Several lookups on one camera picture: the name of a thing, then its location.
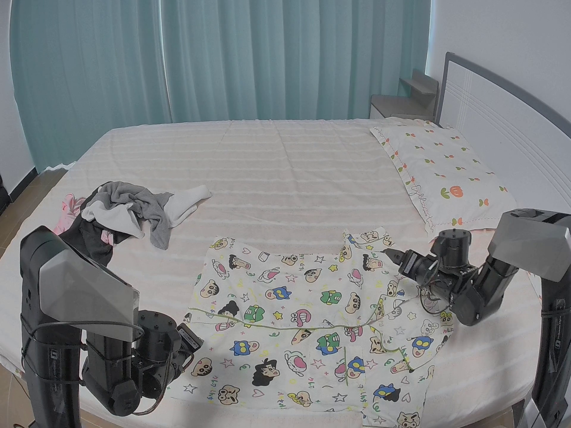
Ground bed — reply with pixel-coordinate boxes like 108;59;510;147
0;52;571;428

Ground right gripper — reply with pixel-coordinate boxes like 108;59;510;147
398;249;440;281

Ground grey bedside table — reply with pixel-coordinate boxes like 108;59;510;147
369;69;440;120

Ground white printed pillow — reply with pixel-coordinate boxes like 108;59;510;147
369;116;518;236

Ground blue-green curtain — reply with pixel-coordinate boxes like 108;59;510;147
9;0;174;174
160;0;432;121

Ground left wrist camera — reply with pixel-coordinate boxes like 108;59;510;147
177;323;205;355

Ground pile of clothes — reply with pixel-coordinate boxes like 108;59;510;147
53;181;211;270

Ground white printed pyjama top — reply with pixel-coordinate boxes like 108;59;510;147
172;226;457;428

